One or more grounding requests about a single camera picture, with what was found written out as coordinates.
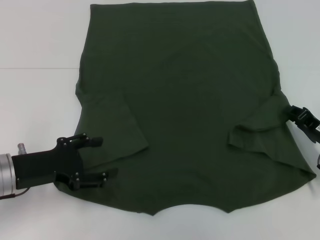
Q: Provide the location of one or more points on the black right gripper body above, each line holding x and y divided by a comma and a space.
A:
313, 130

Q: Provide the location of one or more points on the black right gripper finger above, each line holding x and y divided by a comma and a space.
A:
303, 111
293, 117

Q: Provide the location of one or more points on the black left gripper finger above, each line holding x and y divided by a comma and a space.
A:
111, 173
96, 141

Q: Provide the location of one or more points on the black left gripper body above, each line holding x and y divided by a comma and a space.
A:
47, 166

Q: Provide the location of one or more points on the dark green t-shirt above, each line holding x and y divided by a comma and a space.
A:
180, 100

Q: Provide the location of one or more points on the silver left gripper knob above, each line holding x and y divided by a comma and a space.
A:
21, 148

